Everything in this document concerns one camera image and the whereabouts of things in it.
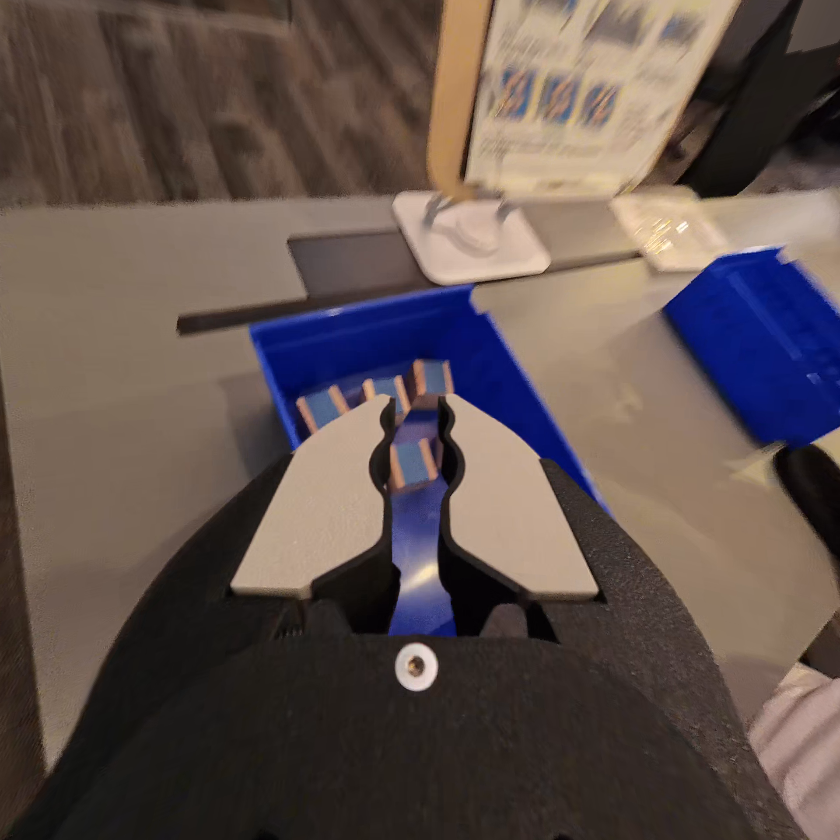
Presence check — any blue plastic bin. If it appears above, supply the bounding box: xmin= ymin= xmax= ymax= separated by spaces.
xmin=249 ymin=284 xmax=614 ymax=637
xmin=663 ymin=246 xmax=840 ymax=448

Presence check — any wooden board stand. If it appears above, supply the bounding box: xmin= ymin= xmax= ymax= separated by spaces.
xmin=392 ymin=0 xmax=742 ymax=287

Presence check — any single blue-taped wood block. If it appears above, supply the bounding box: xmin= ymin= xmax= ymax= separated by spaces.
xmin=388 ymin=438 xmax=439 ymax=493

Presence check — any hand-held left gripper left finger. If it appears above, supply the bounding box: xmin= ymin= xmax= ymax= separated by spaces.
xmin=230 ymin=395 xmax=403 ymax=635

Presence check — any dark table cable panel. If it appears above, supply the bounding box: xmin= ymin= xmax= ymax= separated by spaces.
xmin=176 ymin=226 xmax=643 ymax=337

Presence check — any black cabinet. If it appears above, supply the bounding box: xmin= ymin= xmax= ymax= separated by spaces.
xmin=679 ymin=0 xmax=808 ymax=198

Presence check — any group of taped wooden cubes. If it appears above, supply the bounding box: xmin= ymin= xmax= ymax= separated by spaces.
xmin=295 ymin=357 xmax=455 ymax=437

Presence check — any illustrated instruction sheet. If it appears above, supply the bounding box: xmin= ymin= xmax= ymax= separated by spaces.
xmin=462 ymin=0 xmax=742 ymax=196

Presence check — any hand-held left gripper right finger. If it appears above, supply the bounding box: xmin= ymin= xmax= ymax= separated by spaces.
xmin=437 ymin=395 xmax=601 ymax=635

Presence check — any printed paper sheet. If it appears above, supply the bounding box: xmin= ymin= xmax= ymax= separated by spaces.
xmin=609 ymin=185 xmax=731 ymax=274

